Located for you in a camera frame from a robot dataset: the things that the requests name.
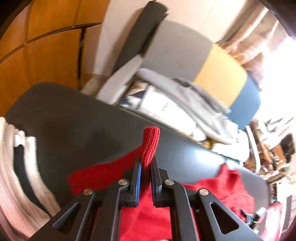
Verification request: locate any light grey armrest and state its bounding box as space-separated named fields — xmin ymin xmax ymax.
xmin=96 ymin=54 xmax=144 ymax=105

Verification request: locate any white knit sweater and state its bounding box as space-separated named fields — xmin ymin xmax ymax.
xmin=0 ymin=117 xmax=63 ymax=240

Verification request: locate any grey yellow blue chair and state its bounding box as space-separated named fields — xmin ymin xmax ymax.
xmin=139 ymin=20 xmax=260 ymax=130

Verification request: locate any white printed cloth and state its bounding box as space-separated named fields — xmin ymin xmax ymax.
xmin=118 ymin=86 xmax=208 ymax=144

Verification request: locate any grey garment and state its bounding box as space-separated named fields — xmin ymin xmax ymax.
xmin=136 ymin=68 xmax=238 ymax=144

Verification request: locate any beige curtain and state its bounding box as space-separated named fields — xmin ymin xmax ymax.
xmin=217 ymin=0 xmax=285 ymax=67

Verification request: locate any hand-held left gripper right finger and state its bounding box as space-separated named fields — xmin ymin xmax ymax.
xmin=150 ymin=158 xmax=262 ymax=241

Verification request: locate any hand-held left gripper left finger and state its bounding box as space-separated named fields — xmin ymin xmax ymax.
xmin=28 ymin=158 xmax=142 ymax=241

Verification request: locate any black cushion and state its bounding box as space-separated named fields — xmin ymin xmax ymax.
xmin=111 ymin=1 xmax=168 ymax=77

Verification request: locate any red knit sweater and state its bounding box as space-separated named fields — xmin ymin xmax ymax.
xmin=67 ymin=126 xmax=255 ymax=241

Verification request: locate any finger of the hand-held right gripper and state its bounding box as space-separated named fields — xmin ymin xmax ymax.
xmin=240 ymin=207 xmax=267 ymax=229

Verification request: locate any cluttered shelf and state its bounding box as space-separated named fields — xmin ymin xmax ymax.
xmin=245 ymin=116 xmax=296 ymax=181

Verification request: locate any wooden wardrobe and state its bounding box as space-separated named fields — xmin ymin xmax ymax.
xmin=0 ymin=0 xmax=111 ymax=116

